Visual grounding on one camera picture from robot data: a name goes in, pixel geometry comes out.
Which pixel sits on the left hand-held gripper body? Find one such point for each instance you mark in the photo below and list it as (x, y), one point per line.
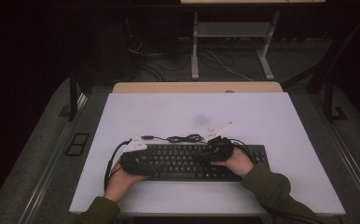
(134, 161)

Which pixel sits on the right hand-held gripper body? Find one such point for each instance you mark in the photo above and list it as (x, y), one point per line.
(220, 147)

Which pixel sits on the black computer keyboard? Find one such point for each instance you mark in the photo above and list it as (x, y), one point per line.
(175, 161)

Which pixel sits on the person's right hand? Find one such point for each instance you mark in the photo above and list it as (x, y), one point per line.
(237, 163)

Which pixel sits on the person's left hand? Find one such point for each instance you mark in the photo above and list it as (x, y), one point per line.
(122, 185)

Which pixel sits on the white table board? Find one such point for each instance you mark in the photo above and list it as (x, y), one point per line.
(184, 112)

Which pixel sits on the black metal stand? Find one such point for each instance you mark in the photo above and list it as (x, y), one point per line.
(329, 102)
(73, 99)

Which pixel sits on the black floor socket frame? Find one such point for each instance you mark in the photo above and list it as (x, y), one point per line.
(77, 144)

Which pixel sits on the aluminium floor rail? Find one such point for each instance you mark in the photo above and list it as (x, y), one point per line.
(55, 155)
(349, 165)

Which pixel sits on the white metal desk frame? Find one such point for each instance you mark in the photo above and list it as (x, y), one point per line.
(234, 29)

